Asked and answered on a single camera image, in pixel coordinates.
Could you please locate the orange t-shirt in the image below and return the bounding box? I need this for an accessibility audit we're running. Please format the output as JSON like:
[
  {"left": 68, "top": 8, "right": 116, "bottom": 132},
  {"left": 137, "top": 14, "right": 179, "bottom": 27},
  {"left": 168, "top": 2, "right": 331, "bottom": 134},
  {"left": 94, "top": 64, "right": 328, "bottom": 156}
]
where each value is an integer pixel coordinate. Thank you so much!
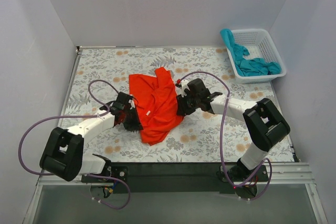
[{"left": 129, "top": 67, "right": 183, "bottom": 145}]

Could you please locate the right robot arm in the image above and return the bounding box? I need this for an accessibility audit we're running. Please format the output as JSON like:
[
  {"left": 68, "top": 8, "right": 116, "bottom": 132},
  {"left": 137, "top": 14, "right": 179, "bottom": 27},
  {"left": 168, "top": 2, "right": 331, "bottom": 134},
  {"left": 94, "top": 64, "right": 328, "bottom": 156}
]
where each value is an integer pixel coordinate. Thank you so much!
[{"left": 176, "top": 78, "right": 290, "bottom": 182}]

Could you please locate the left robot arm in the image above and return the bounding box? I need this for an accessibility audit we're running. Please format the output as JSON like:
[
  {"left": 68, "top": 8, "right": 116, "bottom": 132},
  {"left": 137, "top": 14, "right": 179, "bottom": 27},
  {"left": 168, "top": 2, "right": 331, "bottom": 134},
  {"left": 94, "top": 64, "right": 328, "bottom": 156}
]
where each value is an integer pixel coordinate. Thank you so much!
[{"left": 39, "top": 92, "right": 143, "bottom": 182}]

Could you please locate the floral table mat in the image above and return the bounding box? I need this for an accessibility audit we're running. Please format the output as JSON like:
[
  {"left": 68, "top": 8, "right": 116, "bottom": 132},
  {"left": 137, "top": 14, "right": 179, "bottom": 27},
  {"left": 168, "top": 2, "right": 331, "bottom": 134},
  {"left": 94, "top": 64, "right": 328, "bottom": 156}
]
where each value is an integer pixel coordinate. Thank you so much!
[{"left": 57, "top": 47, "right": 295, "bottom": 163}]

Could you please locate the teal t-shirt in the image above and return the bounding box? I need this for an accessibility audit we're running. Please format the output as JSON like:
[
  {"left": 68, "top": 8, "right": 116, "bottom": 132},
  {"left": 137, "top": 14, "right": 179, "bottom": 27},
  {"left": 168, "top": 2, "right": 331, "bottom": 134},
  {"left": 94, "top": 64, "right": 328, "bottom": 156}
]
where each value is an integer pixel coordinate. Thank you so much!
[{"left": 220, "top": 29, "right": 281, "bottom": 77}]

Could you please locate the white plastic basket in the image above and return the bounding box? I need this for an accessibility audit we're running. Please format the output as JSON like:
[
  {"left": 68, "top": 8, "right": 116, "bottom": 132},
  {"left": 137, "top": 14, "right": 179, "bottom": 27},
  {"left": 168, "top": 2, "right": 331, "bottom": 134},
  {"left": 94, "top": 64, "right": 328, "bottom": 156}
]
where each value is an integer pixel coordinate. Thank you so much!
[{"left": 227, "top": 29, "right": 287, "bottom": 84}]

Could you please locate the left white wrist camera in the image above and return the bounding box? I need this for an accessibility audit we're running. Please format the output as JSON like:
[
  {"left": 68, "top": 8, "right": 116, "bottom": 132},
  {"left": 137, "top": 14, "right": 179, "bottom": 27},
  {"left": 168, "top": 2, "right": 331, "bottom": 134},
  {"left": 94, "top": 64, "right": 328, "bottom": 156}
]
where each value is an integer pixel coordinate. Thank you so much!
[{"left": 129, "top": 99, "right": 136, "bottom": 109}]

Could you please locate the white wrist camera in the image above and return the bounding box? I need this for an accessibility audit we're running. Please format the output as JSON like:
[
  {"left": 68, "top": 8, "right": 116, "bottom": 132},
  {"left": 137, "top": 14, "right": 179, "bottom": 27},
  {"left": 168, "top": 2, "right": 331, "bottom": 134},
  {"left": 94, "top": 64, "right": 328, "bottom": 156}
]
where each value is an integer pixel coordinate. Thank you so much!
[
  {"left": 175, "top": 79, "right": 189, "bottom": 97},
  {"left": 129, "top": 99, "right": 136, "bottom": 109}
]

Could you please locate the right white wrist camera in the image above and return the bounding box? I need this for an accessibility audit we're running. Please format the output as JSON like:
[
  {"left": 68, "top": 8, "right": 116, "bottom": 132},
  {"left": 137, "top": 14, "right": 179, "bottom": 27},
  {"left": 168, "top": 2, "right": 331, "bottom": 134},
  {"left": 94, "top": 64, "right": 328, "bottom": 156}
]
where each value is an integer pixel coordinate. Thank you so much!
[{"left": 175, "top": 79, "right": 189, "bottom": 97}]

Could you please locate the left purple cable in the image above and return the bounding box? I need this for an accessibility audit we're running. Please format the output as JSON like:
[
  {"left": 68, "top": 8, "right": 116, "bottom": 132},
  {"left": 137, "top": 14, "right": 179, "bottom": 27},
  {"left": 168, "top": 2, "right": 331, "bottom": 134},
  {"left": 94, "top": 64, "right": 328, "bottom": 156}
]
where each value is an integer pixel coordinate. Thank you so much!
[{"left": 18, "top": 79, "right": 131, "bottom": 210}]

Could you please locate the purple cable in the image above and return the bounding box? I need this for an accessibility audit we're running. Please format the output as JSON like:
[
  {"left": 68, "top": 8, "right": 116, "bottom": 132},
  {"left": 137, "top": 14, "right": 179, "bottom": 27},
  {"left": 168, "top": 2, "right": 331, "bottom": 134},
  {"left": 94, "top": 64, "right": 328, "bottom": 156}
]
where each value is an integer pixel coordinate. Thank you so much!
[
  {"left": 177, "top": 71, "right": 272, "bottom": 201},
  {"left": 18, "top": 79, "right": 131, "bottom": 210}
]

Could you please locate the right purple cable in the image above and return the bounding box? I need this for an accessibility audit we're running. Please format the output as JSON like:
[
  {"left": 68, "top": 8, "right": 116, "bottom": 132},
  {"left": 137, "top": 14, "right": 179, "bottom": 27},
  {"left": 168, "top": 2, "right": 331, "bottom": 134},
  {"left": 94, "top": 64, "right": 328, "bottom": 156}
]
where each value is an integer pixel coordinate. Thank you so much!
[{"left": 177, "top": 71, "right": 272, "bottom": 201}]

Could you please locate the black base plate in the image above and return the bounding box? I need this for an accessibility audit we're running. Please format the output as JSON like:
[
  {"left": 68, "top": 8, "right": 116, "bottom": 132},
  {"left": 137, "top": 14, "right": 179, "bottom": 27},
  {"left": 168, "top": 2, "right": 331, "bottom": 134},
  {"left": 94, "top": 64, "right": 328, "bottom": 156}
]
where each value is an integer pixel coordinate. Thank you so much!
[{"left": 81, "top": 162, "right": 272, "bottom": 195}]

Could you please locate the aluminium frame rail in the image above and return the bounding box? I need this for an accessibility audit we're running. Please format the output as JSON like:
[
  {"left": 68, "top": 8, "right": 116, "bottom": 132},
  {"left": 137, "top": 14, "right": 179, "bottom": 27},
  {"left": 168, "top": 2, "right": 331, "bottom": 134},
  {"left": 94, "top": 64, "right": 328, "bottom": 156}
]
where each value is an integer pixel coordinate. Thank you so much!
[{"left": 36, "top": 163, "right": 316, "bottom": 186}]

